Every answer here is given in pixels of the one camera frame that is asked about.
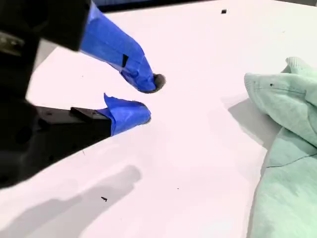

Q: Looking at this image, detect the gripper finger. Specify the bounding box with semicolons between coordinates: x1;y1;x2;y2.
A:
37;93;152;166
41;0;167;94

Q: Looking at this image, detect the pale green T-shirt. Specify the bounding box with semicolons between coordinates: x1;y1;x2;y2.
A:
244;56;317;238

